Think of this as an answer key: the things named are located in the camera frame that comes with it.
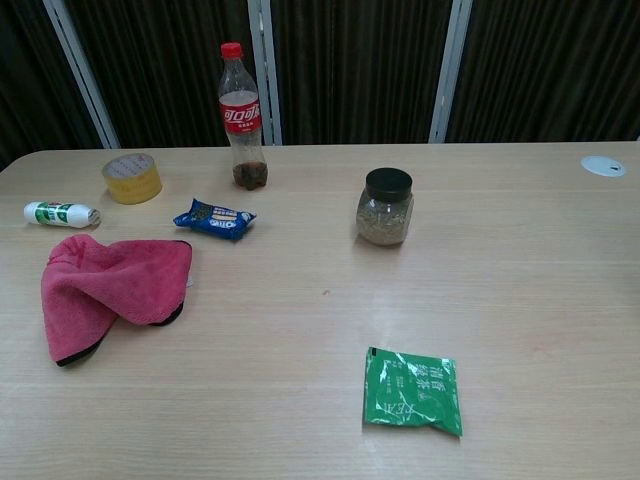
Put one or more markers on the pink cloth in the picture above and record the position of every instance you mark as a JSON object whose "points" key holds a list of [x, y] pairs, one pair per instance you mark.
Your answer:
{"points": [[115, 285]]}

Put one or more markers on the glass jar with black lid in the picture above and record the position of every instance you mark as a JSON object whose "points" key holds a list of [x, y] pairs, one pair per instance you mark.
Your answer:
{"points": [[385, 215]]}

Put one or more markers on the blue cookie packet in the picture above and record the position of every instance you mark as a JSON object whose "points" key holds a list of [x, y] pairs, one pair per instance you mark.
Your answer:
{"points": [[215, 220]]}

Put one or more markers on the cola bottle with red cap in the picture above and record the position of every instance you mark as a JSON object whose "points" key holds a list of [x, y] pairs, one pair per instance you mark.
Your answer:
{"points": [[242, 120]]}

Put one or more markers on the green tea packet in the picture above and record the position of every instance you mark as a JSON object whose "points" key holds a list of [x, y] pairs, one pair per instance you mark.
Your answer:
{"points": [[412, 392]]}

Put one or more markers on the black fabric partition panel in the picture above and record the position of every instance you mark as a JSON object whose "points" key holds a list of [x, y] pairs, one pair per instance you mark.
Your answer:
{"points": [[550, 65], [355, 65], [30, 75], [170, 65]]}

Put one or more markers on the yellow packing tape roll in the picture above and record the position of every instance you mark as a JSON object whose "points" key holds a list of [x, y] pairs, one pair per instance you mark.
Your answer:
{"points": [[132, 187]]}

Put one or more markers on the small white green-label bottle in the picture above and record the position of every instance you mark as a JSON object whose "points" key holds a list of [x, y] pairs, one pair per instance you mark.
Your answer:
{"points": [[55, 214]]}

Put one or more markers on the white table grommet cap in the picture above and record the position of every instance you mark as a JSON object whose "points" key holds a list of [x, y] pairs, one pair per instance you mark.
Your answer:
{"points": [[602, 166]]}

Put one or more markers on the grey partition post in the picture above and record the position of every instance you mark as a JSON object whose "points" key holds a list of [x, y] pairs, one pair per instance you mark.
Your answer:
{"points": [[449, 75], [265, 75], [83, 75]]}

